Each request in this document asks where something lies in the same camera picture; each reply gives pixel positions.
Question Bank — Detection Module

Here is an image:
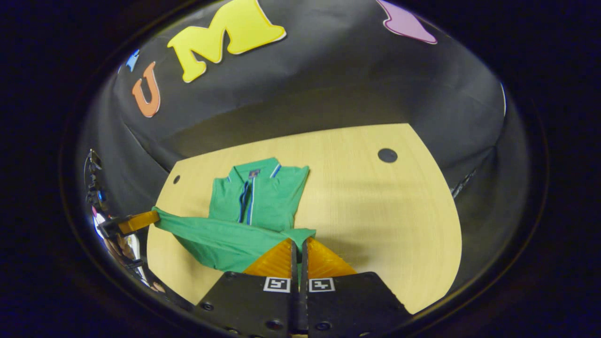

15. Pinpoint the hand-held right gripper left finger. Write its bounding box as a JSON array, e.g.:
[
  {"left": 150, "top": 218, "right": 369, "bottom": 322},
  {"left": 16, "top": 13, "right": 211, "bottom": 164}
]
[{"left": 192, "top": 238, "right": 301, "bottom": 338}]

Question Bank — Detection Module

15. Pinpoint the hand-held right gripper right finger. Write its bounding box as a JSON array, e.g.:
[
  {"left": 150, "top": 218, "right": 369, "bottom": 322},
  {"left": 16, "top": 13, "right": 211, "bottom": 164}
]
[{"left": 300, "top": 237, "right": 415, "bottom": 338}]

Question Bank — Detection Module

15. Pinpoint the green T-shirt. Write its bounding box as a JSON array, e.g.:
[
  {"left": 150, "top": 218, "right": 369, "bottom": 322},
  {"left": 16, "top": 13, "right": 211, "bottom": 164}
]
[{"left": 152, "top": 157, "right": 316, "bottom": 274}]

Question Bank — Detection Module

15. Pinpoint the black backdrop cloth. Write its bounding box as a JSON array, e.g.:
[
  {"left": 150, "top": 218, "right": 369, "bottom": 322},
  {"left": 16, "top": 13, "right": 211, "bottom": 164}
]
[{"left": 77, "top": 0, "right": 531, "bottom": 221}]

